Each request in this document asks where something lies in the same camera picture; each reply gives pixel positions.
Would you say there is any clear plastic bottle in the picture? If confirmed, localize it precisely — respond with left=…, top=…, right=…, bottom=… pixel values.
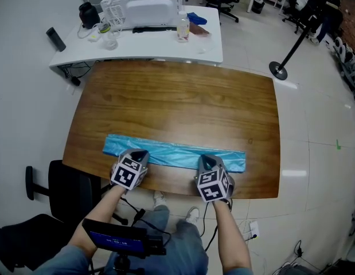
left=176, top=10, right=191, bottom=44

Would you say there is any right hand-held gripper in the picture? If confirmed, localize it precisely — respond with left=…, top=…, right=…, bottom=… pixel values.
left=195, top=154, right=235, bottom=203

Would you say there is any black trash bin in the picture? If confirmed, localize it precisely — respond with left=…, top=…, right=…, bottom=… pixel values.
left=251, top=0, right=266, bottom=14

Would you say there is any person's left forearm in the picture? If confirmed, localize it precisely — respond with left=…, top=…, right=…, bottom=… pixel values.
left=68, top=184, right=129, bottom=254

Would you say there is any black flat bar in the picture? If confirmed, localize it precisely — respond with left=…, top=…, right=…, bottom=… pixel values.
left=132, top=25, right=178, bottom=34

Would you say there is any person's right forearm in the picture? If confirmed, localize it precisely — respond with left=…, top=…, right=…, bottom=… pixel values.
left=213, top=199, right=252, bottom=270

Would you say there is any clear glass cup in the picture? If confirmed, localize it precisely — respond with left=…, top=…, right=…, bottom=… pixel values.
left=104, top=33, right=119, bottom=51

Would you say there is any person's white shoe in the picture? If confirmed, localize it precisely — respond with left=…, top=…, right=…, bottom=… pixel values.
left=185, top=206, right=200, bottom=225
left=153, top=190, right=167, bottom=209

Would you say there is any white floor power strip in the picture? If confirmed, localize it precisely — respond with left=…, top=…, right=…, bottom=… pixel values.
left=248, top=219, right=260, bottom=239

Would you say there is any black stanchion post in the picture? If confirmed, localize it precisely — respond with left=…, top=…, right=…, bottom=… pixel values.
left=268, top=23, right=313, bottom=81

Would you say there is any black jar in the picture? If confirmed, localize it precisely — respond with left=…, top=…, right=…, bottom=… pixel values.
left=78, top=1, right=101, bottom=30

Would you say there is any white desk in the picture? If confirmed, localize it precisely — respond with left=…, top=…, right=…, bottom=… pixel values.
left=48, top=5, right=224, bottom=77

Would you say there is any black chest-mounted monitor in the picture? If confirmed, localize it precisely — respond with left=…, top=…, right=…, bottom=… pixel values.
left=81, top=218, right=167, bottom=259

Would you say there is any black monitor mount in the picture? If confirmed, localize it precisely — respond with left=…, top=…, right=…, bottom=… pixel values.
left=112, top=253, right=132, bottom=275

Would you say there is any blue plastic bag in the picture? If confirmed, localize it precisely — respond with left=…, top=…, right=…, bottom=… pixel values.
left=102, top=133, right=247, bottom=174

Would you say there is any person's left white shoe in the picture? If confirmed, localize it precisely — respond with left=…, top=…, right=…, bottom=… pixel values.
left=153, top=190, right=167, bottom=209

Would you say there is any person's right white shoe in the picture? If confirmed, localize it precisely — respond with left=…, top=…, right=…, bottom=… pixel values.
left=185, top=206, right=200, bottom=225

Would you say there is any brown packet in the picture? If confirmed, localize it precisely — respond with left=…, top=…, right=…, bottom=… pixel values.
left=189, top=21, right=211, bottom=37

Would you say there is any white microwave oven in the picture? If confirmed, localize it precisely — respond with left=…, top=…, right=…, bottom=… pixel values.
left=100, top=0, right=186, bottom=30

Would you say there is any brown wooden table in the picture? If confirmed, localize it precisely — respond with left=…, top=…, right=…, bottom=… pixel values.
left=62, top=60, right=281, bottom=200

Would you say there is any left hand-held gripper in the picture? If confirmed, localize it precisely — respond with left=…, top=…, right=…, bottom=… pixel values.
left=110, top=148, right=151, bottom=190

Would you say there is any blue cloth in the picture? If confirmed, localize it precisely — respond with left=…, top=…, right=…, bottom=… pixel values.
left=187, top=11, right=208, bottom=25

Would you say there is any black tall cylinder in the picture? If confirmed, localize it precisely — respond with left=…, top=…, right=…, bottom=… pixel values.
left=45, top=26, right=67, bottom=53

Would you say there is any white wheeled robot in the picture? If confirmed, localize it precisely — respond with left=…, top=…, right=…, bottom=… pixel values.
left=331, top=36, right=355, bottom=91

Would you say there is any clear plastic wrap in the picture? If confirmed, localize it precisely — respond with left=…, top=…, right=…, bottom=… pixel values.
left=196, top=36, right=217, bottom=54

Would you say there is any black office chair with armrest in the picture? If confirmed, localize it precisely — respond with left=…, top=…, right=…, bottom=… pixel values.
left=0, top=159, right=129, bottom=273

